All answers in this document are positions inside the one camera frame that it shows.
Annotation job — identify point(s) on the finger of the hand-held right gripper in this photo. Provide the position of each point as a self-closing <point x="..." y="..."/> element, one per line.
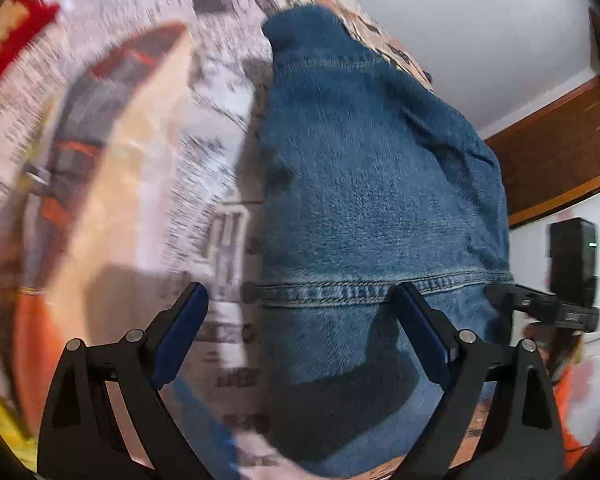
<point x="522" y="300"/>

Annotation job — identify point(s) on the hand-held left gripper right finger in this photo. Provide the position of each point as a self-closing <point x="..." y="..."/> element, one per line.
<point x="420" y="336"/>

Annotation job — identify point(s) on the orange clothing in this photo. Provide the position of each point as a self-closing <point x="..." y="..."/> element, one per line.
<point x="572" y="410"/>

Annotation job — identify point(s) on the red cloth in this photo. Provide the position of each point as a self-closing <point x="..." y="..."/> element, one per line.
<point x="15" y="35"/>

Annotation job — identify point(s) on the printed blanket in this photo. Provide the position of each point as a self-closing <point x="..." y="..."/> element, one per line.
<point x="145" y="160"/>

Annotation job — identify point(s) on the blue denim jacket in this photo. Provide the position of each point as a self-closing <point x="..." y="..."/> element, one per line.
<point x="370" y="185"/>

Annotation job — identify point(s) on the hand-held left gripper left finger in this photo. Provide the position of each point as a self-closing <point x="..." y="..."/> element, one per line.
<point x="181" y="339"/>

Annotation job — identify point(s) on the yellow cloth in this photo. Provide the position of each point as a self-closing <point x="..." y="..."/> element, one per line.
<point x="0" y="420"/>

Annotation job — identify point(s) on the brown wooden door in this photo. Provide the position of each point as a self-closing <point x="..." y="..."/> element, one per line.
<point x="560" y="160"/>

